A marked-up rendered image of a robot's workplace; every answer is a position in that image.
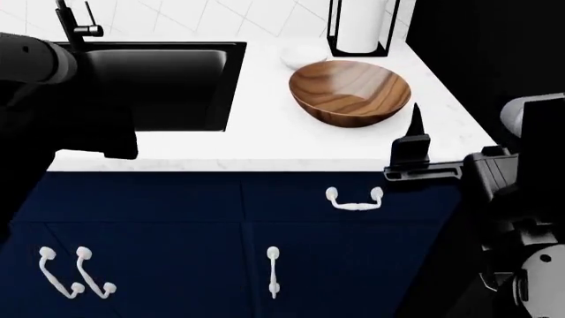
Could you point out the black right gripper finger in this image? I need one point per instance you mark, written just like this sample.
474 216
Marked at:
411 149

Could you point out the black kitchen sink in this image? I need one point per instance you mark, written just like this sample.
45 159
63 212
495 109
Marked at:
176 89

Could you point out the brown wooden bowl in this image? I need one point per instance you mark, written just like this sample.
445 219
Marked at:
349 91

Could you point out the white paper towel roll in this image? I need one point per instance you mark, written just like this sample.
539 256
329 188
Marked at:
361 26

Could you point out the black paper towel holder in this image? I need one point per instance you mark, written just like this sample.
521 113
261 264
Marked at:
332 39

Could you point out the small white bowl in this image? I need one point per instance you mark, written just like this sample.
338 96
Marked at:
302 55

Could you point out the navy blue cabinet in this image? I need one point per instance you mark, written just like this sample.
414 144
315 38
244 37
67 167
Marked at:
198 232

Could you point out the black faucet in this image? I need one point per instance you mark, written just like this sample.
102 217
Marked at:
76 30

